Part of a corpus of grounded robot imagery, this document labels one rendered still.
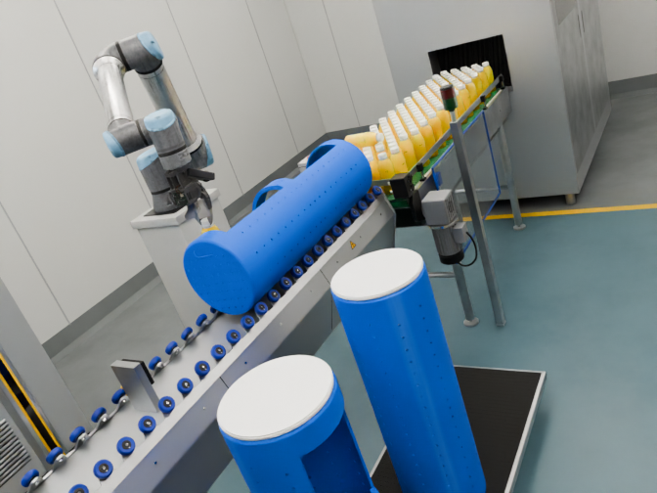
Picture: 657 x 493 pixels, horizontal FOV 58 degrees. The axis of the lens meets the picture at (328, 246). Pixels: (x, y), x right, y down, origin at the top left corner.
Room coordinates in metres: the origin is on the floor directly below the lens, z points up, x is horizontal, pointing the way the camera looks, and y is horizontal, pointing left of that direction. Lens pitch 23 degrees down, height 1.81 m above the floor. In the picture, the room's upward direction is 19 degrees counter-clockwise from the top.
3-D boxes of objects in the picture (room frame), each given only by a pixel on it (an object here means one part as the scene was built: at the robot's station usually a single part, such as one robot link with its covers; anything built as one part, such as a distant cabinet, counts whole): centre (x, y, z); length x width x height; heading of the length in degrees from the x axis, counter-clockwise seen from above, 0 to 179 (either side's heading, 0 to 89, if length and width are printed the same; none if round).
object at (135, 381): (1.43, 0.62, 1.00); 0.10 x 0.04 x 0.15; 53
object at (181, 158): (1.85, 0.36, 1.48); 0.10 x 0.09 x 0.05; 53
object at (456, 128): (2.57, -0.71, 0.55); 0.04 x 0.04 x 1.10; 53
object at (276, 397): (1.13, 0.22, 1.03); 0.28 x 0.28 x 0.01
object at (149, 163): (2.80, 0.63, 1.29); 0.17 x 0.15 x 0.18; 97
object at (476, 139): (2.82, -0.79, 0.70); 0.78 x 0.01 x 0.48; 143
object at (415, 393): (1.54, -0.11, 0.59); 0.28 x 0.28 x 0.88
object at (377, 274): (1.54, -0.11, 1.03); 0.28 x 0.28 x 0.01
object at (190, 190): (1.85, 0.36, 1.39); 0.09 x 0.08 x 0.12; 143
